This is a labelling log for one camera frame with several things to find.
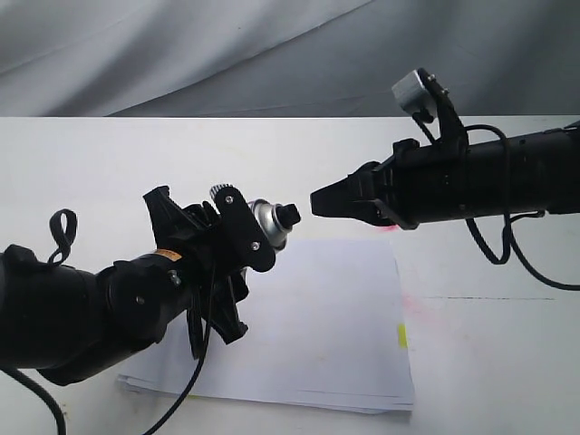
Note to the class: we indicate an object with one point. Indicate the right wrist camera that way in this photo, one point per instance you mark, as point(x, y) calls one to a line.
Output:
point(420, 95)

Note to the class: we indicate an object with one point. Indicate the grey backdrop cloth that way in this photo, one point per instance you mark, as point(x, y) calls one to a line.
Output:
point(284, 58)

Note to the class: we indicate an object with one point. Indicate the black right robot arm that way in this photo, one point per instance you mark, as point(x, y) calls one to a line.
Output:
point(533, 172)

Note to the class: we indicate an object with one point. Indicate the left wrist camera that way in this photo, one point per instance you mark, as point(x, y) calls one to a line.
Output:
point(242, 229)

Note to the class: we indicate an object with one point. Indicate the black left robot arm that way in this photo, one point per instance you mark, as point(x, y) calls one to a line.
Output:
point(70, 324)

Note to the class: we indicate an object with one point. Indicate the white paper stack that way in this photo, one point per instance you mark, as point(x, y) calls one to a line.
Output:
point(325, 330)

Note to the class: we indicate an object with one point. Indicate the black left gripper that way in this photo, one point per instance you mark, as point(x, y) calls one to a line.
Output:
point(207, 257)

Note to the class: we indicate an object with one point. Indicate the polka dot spray paint can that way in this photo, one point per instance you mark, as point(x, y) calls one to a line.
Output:
point(276, 221)

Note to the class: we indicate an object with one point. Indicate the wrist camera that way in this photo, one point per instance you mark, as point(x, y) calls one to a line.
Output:
point(242, 229)
point(420, 95)

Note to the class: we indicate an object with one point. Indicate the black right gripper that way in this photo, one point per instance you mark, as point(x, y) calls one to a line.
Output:
point(417, 184)

